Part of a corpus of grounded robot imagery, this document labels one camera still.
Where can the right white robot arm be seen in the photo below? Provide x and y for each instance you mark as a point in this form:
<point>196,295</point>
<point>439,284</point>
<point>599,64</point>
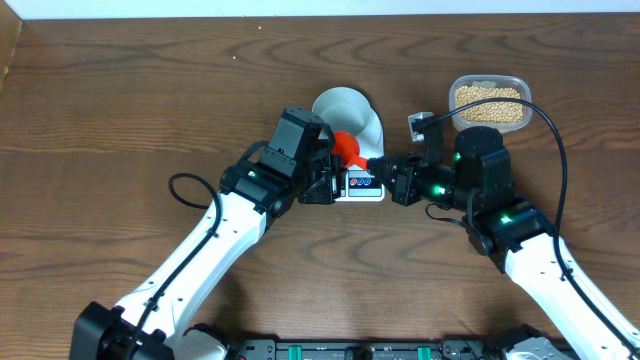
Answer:
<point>517,237</point>

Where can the red plastic scoop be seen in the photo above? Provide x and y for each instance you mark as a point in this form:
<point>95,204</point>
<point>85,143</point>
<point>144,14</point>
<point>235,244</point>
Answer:
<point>348,149</point>

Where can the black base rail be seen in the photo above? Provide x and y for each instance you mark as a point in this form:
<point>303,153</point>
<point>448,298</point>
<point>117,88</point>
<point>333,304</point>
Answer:
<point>458,349</point>

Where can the clear plastic container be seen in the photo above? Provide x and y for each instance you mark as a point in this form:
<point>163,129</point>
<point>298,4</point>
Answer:
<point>491,81</point>

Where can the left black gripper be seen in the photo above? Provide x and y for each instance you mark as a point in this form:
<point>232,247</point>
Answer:
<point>330,187</point>

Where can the soybeans in container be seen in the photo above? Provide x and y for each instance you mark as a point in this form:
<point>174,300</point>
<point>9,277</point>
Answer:
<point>494,112</point>

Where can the grey round bowl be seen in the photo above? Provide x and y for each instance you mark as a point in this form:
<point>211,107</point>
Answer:
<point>344,109</point>

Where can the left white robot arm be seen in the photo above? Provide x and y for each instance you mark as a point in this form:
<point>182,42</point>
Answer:
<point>152,322</point>

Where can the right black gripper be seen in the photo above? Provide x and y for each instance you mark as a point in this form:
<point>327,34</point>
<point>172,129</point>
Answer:
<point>402,187</point>

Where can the white digital kitchen scale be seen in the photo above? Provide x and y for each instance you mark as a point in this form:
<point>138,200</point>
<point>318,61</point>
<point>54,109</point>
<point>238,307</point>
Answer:
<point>357,183</point>

